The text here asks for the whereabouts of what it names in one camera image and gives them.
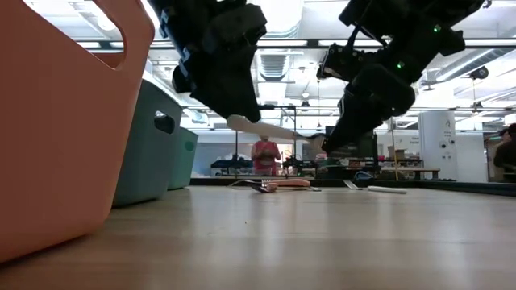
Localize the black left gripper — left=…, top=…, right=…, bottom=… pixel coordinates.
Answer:
left=148, top=0, right=268, bottom=124

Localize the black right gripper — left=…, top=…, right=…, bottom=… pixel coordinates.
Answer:
left=328, top=60, right=416, bottom=153

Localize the white-handled silver fork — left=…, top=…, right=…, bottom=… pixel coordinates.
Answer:
left=343, top=180, right=408, bottom=195
left=226, top=114, right=328, bottom=153

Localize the green plastic bin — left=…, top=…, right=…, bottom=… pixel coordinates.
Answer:
left=167, top=126, right=199, bottom=191

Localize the orange plastic bin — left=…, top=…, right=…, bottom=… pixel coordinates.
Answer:
left=0, top=0, right=156, bottom=265

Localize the black monitor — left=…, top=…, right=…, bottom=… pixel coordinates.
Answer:
left=334, top=130, right=379, bottom=163

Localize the cardboard box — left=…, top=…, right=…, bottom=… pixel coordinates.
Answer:
left=387, top=146, right=408, bottom=161

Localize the wooden background table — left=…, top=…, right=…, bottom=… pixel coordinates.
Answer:
left=381, top=166, right=441, bottom=181

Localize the black overhead beam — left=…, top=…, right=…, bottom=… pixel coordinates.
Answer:
left=76, top=38, right=516, bottom=50
left=181, top=105, right=516, bottom=114

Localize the white round pillar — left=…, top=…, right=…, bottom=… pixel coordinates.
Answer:
left=418, top=86, right=459, bottom=182

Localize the person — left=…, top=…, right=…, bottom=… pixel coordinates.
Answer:
left=493, top=122, right=516, bottom=182
left=250, top=135, right=282, bottom=176

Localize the teal plastic bin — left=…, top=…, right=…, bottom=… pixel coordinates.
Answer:
left=112, top=78, right=185, bottom=209

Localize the black ceiling spotlight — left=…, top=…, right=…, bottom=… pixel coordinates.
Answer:
left=469, top=65, right=490, bottom=81

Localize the silver ventilation duct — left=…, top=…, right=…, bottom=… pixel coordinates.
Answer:
left=257, top=0, right=303, bottom=126
left=435, top=48, right=516, bottom=83

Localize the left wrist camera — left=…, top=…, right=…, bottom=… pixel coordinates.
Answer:
left=172, top=65, right=194, bottom=94

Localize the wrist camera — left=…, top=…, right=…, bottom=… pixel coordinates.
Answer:
left=316, top=42, right=390, bottom=81
left=172, top=65, right=194, bottom=94

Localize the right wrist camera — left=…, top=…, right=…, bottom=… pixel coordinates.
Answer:
left=316, top=42, right=390, bottom=81

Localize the black aluminium table frame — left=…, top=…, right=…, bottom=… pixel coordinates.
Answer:
left=189, top=177, right=516, bottom=197

